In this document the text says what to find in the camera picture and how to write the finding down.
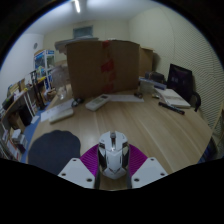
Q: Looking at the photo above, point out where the dark navy mouse pad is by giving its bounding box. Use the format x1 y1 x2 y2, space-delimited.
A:
27 129 82 176

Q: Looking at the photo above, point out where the large brown cardboard box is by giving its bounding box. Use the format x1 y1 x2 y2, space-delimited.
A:
65 39 141 100

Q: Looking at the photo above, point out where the white and black computer mouse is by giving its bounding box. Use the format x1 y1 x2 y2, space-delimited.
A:
97 130 130 180

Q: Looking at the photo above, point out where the blue and white display cabinet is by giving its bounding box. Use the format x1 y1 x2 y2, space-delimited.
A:
33 49 56 91

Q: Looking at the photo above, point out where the black monitor screen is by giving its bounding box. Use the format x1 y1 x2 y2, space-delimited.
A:
166 63 194 103

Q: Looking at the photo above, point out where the cluttered low shelf unit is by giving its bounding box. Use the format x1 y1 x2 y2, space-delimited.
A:
0 119 30 162

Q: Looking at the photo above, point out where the white remote with display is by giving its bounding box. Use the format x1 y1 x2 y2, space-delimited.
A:
84 94 111 112

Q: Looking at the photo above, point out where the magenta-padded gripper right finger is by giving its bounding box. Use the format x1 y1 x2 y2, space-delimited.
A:
125 143 169 190

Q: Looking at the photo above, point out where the black office chair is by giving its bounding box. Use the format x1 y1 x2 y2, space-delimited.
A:
190 90 203 113

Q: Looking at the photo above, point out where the clear glass jar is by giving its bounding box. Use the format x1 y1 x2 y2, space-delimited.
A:
53 64 71 91

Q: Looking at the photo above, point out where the small brown cardboard box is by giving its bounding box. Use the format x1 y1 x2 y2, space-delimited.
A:
138 47 155 78

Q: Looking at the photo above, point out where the black marker pen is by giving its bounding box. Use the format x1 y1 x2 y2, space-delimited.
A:
157 101 186 116

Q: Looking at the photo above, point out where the plain white paper sheet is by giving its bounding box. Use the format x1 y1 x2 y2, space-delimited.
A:
107 94 145 103

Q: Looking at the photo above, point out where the ceiling tube light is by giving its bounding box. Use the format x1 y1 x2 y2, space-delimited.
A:
73 0 82 14

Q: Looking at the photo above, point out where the small black coiled cable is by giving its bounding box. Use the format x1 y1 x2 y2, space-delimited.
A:
70 97 85 108

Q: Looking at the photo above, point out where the grey door window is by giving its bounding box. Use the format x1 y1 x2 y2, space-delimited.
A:
72 25 94 39

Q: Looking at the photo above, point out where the white paper sheet with print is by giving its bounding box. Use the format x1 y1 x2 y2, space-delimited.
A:
40 99 74 123

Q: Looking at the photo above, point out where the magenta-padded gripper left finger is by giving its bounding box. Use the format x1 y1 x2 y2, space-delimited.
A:
57 143 101 190

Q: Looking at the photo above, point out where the black floor stand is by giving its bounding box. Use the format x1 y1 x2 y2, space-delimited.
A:
29 69 46 111

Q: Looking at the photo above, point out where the open white notebook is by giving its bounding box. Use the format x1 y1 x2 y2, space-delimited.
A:
155 87 192 110

